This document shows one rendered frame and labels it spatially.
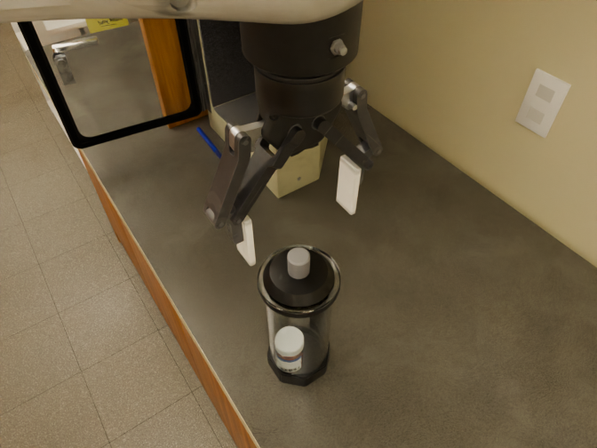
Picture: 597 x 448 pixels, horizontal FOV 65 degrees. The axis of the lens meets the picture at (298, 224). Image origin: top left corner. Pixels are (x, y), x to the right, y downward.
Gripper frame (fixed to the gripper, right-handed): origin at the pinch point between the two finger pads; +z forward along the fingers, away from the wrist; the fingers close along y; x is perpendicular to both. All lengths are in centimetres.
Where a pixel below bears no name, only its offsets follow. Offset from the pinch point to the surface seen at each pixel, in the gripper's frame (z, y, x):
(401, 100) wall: 28, -60, -42
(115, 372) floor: 127, 34, -71
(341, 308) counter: 32.6, -11.7, -3.3
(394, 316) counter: 32.6, -18.3, 3.1
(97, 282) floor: 127, 26, -115
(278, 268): 8.7, 2.0, -1.5
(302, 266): 6.1, 0.3, 1.4
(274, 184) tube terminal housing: 29.3, -17.1, -34.2
